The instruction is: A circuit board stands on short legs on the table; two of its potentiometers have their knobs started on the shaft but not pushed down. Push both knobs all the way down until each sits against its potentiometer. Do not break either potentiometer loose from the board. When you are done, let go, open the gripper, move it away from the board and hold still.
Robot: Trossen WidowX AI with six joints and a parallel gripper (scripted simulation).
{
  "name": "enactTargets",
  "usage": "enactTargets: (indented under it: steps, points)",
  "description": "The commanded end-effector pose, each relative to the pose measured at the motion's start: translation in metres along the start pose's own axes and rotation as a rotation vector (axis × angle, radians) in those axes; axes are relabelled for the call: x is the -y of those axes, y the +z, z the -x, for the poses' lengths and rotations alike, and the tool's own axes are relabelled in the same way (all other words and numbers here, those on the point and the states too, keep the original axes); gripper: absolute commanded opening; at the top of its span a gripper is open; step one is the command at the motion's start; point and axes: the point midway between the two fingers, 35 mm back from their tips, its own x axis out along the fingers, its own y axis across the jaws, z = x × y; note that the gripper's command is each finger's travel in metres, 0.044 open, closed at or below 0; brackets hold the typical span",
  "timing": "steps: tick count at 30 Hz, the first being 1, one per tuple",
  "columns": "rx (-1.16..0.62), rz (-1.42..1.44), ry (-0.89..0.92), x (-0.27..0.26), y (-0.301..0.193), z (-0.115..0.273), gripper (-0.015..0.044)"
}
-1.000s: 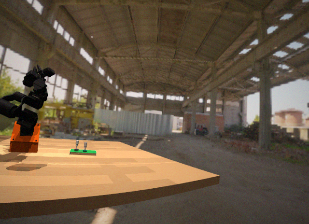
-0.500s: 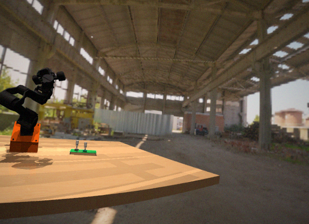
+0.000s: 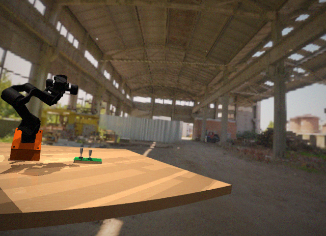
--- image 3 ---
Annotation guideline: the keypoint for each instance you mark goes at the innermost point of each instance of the green circuit board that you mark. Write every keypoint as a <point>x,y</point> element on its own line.
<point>86,159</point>

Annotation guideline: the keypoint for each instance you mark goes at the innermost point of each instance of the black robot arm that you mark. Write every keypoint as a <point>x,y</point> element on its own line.
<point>30,124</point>

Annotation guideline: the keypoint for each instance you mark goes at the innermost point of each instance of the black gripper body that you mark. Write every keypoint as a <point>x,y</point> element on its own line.
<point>73,90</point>

